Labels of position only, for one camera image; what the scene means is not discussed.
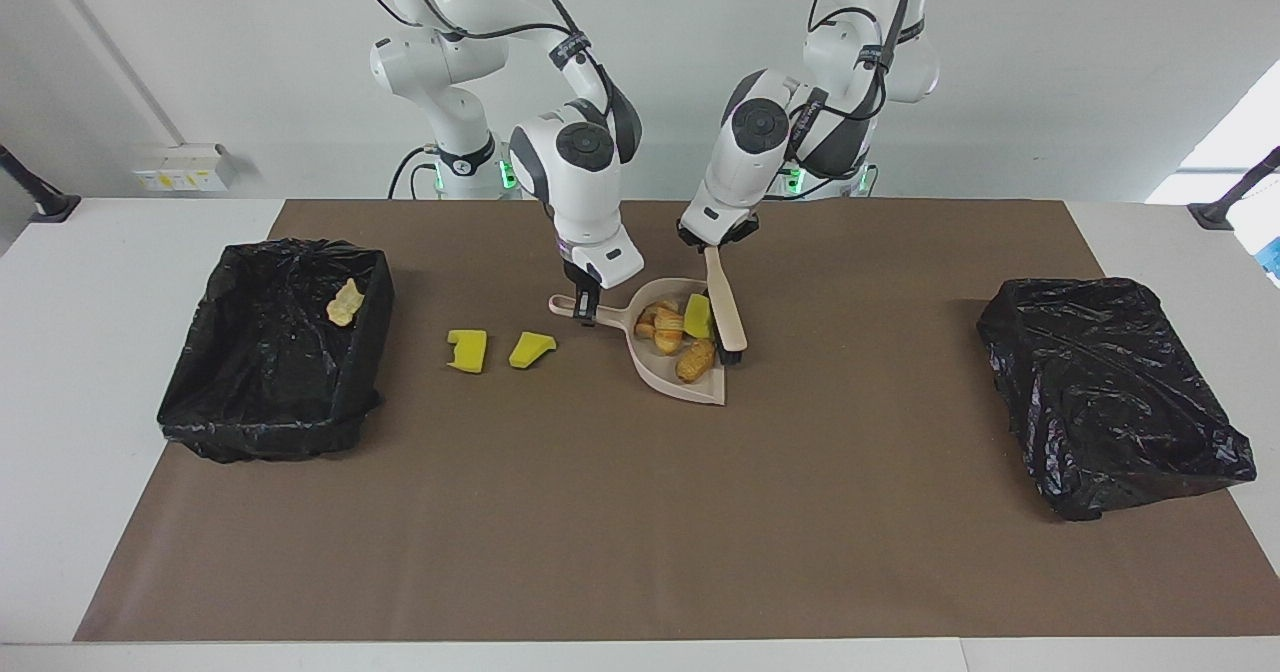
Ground beige plastic dustpan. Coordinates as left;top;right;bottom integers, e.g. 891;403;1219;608
548;277;728;407

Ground open bin black liner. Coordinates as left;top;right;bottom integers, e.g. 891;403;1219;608
157;238;396;465

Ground bin wrapped in black bag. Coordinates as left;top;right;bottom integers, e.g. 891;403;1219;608
976;276;1258;523

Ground small ridged pastry toy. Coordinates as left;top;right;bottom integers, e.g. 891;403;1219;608
634;299;679;341

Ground brown bread roll toy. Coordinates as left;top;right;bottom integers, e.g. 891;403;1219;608
675;338;718;384

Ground angled yellow sponge piece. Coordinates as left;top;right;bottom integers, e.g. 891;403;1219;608
508;331;558;370

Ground brown paper table mat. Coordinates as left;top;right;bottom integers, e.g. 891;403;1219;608
73;199;1280;643

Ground black base power cable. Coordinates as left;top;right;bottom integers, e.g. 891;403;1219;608
387;145;441;200

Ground notched yellow sponge piece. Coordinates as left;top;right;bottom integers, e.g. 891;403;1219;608
446;328;489;375

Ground beige brush black bristles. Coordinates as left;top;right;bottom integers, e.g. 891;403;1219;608
703;245;749;366

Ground pale dumpling toy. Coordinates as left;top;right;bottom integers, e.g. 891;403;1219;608
326;278;366;328

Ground black stand with foot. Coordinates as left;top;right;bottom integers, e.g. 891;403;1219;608
1187;145;1280;231
0;144;83;223

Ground white wall socket box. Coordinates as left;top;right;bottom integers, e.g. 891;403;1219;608
132;144;238;193

